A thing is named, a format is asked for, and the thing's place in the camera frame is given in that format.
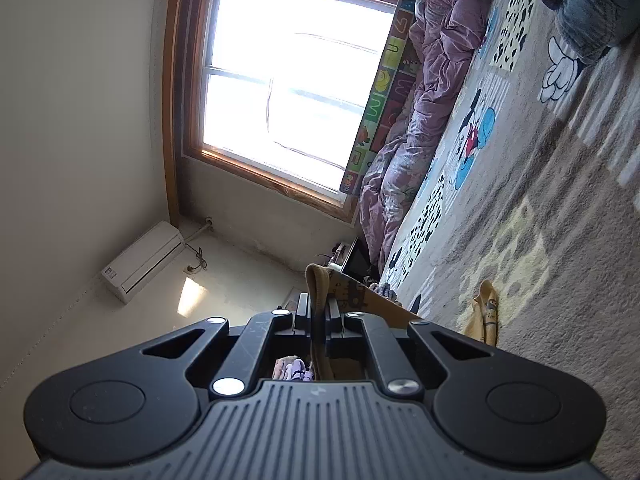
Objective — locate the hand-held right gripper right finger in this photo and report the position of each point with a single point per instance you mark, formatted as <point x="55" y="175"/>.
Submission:
<point x="336" y="331"/>

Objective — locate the dark nightstand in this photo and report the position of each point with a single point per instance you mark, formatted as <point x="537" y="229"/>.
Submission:
<point x="352" y="260"/>

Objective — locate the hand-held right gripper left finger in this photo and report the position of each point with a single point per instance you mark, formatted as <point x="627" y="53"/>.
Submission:
<point x="301" y="320"/>

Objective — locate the colourful alphabet headboard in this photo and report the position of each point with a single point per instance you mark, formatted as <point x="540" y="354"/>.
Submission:
<point x="385" y="90"/>

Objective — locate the yellow printed shirt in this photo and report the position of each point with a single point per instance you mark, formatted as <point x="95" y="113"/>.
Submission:
<point x="320" y="300"/>

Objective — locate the wooden framed window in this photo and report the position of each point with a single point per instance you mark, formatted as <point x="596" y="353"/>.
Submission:
<point x="290" y="85"/>

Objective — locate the white air conditioner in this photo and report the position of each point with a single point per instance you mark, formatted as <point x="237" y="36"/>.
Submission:
<point x="145" y="260"/>

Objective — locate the grey cartoon printed blanket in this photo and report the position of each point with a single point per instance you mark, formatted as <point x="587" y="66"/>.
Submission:
<point x="550" y="210"/>

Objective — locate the purple duvet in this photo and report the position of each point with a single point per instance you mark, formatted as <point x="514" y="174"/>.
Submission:
<point x="430" y="100"/>

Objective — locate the blue denim garment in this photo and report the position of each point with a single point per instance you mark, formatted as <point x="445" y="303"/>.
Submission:
<point x="585" y="5"/>

